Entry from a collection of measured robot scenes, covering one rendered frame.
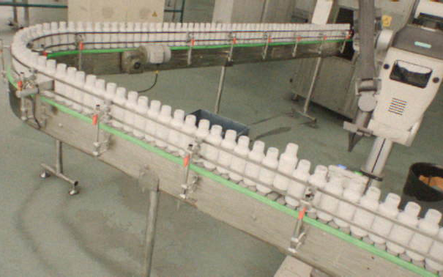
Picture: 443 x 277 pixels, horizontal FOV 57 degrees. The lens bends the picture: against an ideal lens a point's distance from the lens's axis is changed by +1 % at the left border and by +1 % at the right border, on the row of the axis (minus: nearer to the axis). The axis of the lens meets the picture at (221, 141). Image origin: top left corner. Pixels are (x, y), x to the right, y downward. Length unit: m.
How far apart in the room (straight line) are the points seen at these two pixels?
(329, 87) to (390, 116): 3.46
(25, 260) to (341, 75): 3.96
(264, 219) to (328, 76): 3.96
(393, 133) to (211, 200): 0.84
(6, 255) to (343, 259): 1.89
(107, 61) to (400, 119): 1.92
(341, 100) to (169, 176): 3.83
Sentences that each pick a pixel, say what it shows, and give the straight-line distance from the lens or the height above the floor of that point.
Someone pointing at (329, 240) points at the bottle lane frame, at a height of 0.95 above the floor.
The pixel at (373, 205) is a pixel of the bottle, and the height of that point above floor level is 1.12.
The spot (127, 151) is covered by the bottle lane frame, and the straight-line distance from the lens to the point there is 1.74.
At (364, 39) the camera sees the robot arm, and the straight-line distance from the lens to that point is 1.47.
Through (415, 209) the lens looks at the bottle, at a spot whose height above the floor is 1.16.
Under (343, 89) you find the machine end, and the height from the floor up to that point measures 0.43.
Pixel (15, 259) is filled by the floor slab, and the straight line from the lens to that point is 2.64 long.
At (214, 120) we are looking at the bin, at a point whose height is 0.91.
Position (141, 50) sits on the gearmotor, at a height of 1.01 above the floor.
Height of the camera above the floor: 1.77
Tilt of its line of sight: 26 degrees down
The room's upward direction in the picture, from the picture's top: 11 degrees clockwise
